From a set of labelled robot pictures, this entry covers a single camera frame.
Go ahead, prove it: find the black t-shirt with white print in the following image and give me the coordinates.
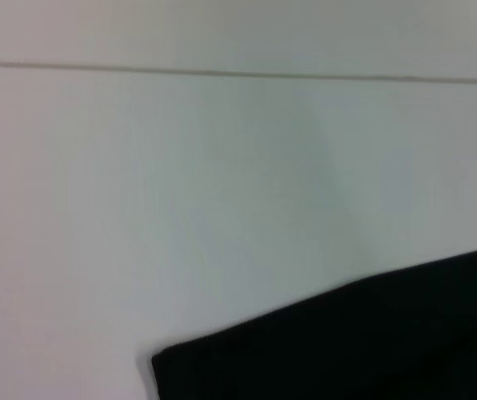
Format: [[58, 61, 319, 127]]
[[150, 244, 477, 400]]

